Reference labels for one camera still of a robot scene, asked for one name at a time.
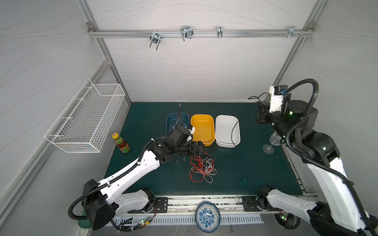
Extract yellow plastic bin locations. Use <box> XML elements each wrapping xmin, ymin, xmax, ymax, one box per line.
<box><xmin>191</xmin><ymin>114</ymin><xmax>215</xmax><ymax>147</ymax></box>

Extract white plastic bin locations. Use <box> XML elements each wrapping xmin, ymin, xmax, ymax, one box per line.
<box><xmin>215</xmin><ymin>115</ymin><xmax>241</xmax><ymax>148</ymax></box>

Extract sauce bottle yellow cap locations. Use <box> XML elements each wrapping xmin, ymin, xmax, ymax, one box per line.
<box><xmin>112</xmin><ymin>133</ymin><xmax>130</xmax><ymax>153</ymax></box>

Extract white wire basket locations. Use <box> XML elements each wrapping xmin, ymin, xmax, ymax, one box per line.
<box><xmin>44</xmin><ymin>78</ymin><xmax>125</xmax><ymax>153</ymax></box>

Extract red white black cables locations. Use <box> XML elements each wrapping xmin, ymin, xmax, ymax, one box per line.
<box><xmin>188</xmin><ymin>151</ymin><xmax>218</xmax><ymax>184</ymax></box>

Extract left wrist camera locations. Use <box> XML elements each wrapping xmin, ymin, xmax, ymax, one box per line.
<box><xmin>184</xmin><ymin>124</ymin><xmax>195</xmax><ymax>134</ymax></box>

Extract blue plastic bin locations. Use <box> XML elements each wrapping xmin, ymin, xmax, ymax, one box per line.
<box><xmin>165</xmin><ymin>113</ymin><xmax>190</xmax><ymax>133</ymax></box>

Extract green table mat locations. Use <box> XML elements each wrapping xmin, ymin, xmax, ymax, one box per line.
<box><xmin>105</xmin><ymin>102</ymin><xmax>302</xmax><ymax>195</ymax></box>

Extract blue white patterned plate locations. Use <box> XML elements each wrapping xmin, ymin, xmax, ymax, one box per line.
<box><xmin>195</xmin><ymin>202</ymin><xmax>221</xmax><ymax>233</ymax></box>

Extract black cable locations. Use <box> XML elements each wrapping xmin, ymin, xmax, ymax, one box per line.
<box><xmin>230</xmin><ymin>112</ymin><xmax>259</xmax><ymax>155</ymax></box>

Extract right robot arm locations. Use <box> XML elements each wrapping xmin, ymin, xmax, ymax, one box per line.
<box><xmin>256</xmin><ymin>79</ymin><xmax>378</xmax><ymax>236</ymax></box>

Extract green round lid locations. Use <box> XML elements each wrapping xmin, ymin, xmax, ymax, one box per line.
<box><xmin>77</xmin><ymin>218</ymin><xmax>91</xmax><ymax>229</ymax></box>

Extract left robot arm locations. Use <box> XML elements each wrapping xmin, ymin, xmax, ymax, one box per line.
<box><xmin>68</xmin><ymin>124</ymin><xmax>205</xmax><ymax>230</ymax></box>

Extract metal crossbar rail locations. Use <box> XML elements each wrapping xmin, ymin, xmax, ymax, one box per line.
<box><xmin>88</xmin><ymin>27</ymin><xmax>315</xmax><ymax>38</ymax></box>

